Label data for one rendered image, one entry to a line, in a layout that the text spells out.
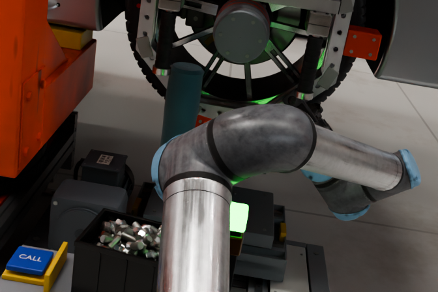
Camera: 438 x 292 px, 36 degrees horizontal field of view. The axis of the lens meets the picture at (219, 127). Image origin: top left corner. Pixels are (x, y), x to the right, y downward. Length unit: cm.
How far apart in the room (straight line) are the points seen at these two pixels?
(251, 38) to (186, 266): 76
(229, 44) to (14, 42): 51
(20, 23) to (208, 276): 68
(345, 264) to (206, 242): 146
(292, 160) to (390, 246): 157
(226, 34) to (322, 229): 121
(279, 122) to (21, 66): 59
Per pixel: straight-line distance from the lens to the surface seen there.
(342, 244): 255
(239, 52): 162
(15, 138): 149
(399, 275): 247
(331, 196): 160
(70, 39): 194
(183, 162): 110
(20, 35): 141
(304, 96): 156
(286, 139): 108
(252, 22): 160
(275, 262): 204
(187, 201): 105
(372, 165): 138
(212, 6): 185
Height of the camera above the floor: 121
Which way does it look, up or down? 21 degrees down
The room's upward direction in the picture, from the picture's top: 9 degrees clockwise
